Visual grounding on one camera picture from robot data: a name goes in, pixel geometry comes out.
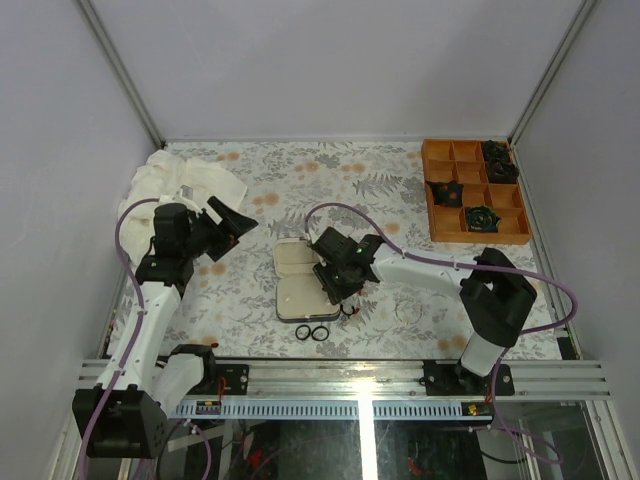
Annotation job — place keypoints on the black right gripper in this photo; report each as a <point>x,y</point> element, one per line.
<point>335,293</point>

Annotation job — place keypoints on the white crumpled cloth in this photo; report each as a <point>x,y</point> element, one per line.
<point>157,181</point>

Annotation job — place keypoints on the cream navy jewelry box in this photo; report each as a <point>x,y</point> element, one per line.
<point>294,261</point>

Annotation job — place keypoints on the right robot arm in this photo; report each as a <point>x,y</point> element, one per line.
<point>497,299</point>

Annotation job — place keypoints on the silver hoop bangle right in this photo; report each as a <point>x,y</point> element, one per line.
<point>409,312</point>

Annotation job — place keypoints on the aluminium mounting rail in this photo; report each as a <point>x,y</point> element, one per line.
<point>402,389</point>

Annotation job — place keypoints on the dark fabric flower in tray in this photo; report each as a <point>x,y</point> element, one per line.
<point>499,167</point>

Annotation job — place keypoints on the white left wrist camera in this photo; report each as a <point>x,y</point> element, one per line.
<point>186,196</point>

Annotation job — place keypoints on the dark flower with blue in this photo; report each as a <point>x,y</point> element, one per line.
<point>481,219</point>

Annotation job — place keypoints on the wooden compartment tray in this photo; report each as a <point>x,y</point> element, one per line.
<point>455,178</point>

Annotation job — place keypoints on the floral patterned tablecloth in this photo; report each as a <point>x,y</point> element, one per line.
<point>294,187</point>

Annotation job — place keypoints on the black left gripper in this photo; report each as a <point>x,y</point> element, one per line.
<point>231,230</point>

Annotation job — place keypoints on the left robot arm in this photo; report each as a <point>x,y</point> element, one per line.
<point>126,413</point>

